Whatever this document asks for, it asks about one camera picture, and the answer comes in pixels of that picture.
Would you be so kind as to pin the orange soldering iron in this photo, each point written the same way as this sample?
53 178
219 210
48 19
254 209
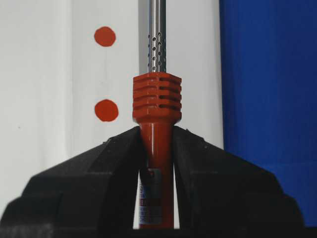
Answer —
156 109

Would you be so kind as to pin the blue mat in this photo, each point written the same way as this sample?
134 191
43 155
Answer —
269 91

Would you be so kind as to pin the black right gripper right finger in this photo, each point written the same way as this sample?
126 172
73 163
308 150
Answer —
223 196

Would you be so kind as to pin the upper orange dot mark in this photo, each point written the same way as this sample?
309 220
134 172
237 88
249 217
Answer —
105 36

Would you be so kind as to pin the middle orange dot mark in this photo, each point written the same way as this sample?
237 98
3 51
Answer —
106 110

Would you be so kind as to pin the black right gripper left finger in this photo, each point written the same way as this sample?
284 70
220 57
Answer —
92 195

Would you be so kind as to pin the orange dot mark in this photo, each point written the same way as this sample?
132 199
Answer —
105 36
106 110

